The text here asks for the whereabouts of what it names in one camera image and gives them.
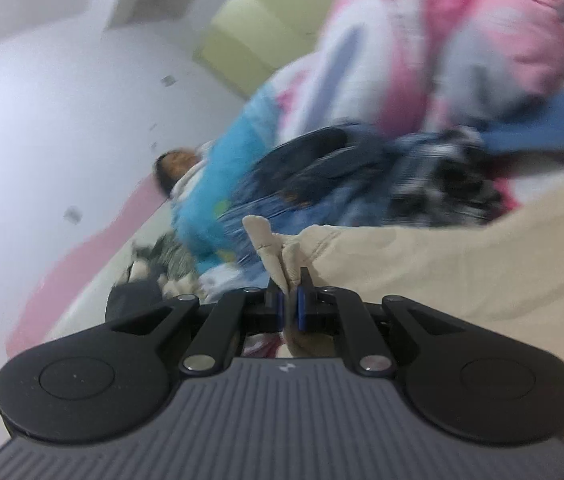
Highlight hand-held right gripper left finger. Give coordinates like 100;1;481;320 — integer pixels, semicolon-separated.
112;280;287;377

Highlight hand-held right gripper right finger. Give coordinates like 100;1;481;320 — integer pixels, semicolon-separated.
297;267;468;377

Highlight beige pants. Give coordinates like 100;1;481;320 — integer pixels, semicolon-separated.
242;152;564;480

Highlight light blue jeans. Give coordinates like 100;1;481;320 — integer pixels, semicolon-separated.
217;180;403;266

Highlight black white patterned cloth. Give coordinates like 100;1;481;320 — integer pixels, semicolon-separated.
126;237;197;296

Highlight dark grey cloth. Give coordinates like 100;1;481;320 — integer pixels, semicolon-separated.
106;280;167;323

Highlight white fleece garment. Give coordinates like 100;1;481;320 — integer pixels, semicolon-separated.
169;160;213;202

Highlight dark denim jeans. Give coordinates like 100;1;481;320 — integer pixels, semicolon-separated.
252;125;387;201

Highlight blue dotted quilt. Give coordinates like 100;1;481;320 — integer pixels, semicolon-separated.
169;55;327;273

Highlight pink white bed headboard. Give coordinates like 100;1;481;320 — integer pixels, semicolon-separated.
6;170;183;356

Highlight black white plaid shirt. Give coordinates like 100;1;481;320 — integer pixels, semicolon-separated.
387;127;508;228

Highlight pale green wardrobe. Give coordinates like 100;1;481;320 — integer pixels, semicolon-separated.
194;0;347;101

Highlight mid blue denim garment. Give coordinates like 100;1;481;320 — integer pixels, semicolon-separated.
482;92;564;161

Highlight pink quilt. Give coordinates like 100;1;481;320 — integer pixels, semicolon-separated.
282;0;564;136

